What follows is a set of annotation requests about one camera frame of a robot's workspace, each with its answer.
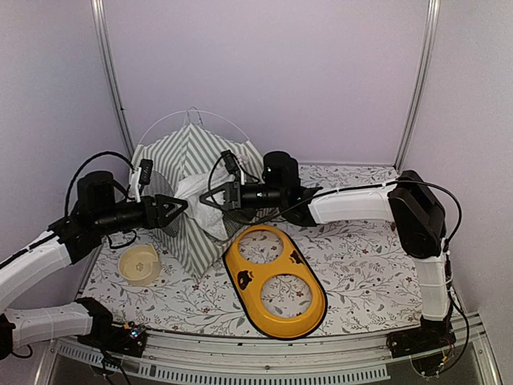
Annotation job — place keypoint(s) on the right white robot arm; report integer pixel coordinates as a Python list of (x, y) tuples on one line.
[(407, 201)]

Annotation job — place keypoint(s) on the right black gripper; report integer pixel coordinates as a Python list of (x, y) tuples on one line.
[(231, 197)]

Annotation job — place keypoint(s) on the aluminium frame post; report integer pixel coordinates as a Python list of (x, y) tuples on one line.
[(428, 42), (101, 30)]

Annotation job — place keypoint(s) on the yellow double bowl holder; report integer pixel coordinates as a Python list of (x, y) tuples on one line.
[(279, 292)]

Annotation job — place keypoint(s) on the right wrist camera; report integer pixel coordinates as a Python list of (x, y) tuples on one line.
[(232, 166)]

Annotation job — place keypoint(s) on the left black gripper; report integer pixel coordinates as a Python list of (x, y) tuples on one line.
[(153, 220)]

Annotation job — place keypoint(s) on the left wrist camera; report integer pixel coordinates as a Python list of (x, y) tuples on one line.
[(139, 179)]

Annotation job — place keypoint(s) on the right aluminium frame post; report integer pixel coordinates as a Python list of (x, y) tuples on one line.
[(428, 42)]

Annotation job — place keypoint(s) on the floral patterned table mat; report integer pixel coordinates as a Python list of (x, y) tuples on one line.
[(371, 284)]

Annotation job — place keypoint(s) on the left aluminium frame post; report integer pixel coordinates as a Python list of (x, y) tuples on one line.
[(101, 30)]

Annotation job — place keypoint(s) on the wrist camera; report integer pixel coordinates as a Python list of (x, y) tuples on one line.
[(232, 166), (139, 179)]

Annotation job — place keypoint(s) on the cream pet bowl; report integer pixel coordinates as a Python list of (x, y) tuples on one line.
[(140, 265)]

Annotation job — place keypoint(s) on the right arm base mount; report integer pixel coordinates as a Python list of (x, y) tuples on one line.
[(429, 336)]

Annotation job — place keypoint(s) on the front aluminium rail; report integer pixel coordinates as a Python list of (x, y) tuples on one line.
[(343, 359)]

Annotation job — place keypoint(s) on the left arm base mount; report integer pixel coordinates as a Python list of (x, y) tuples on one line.
[(128, 339)]

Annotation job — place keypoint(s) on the green striped pet tent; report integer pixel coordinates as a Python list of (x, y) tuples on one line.
[(183, 163)]

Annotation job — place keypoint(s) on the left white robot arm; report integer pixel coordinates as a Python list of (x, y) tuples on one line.
[(64, 243)]

